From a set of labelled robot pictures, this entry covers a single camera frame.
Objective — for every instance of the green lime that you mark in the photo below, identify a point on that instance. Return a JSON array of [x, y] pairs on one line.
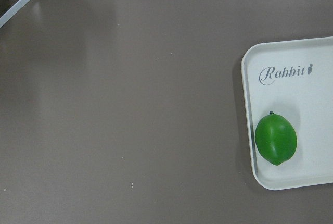
[[275, 138]]

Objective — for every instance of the cream rabbit tray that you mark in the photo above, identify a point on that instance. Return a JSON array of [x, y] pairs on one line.
[[292, 79]]

